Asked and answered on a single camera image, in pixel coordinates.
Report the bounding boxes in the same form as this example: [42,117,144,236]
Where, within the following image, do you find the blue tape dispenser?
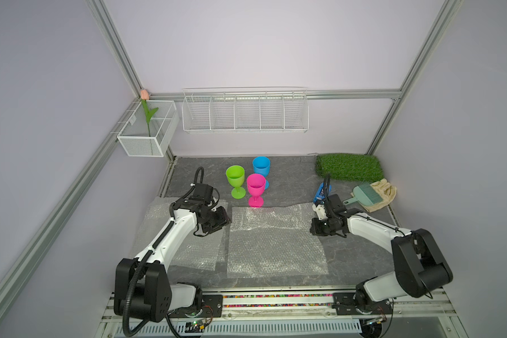
[313,183,332,205]

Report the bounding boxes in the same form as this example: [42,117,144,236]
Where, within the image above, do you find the bubble wrap sheet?
[227,204,328,278]
[130,197,227,271]

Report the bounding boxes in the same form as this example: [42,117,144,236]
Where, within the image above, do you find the pink plastic wine glass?
[246,173,266,208]

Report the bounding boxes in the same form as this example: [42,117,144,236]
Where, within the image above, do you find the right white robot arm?
[310,174,453,315]

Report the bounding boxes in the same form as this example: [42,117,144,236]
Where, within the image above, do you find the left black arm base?
[170,294,223,319]

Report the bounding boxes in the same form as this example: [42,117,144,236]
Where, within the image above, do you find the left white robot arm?
[114,167,231,337]

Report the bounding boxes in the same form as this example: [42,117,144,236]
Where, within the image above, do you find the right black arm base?
[332,292,393,315]

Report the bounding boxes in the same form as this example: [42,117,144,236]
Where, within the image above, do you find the green plastic wine glass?
[225,165,246,199]

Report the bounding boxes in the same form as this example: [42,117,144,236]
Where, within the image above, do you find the blue plastic wine glass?
[252,156,270,190]

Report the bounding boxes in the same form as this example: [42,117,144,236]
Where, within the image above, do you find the green dustpan brush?
[343,183,383,206]

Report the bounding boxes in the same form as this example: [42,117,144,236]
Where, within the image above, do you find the beige cloth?
[363,178,397,213]

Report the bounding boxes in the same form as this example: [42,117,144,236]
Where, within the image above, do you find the green artificial grass mat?
[315,153,384,183]

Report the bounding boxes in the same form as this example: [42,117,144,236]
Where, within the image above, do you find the artificial pink tulip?
[139,89,159,136]

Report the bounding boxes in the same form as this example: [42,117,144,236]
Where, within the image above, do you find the white mesh wall basket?
[117,100,180,157]

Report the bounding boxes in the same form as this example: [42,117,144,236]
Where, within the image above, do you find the white slotted cable duct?
[113,318,363,337]

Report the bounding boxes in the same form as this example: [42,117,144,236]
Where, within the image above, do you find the white wire wall shelf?
[182,87,309,133]

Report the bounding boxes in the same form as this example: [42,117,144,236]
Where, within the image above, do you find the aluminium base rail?
[94,286,470,338]

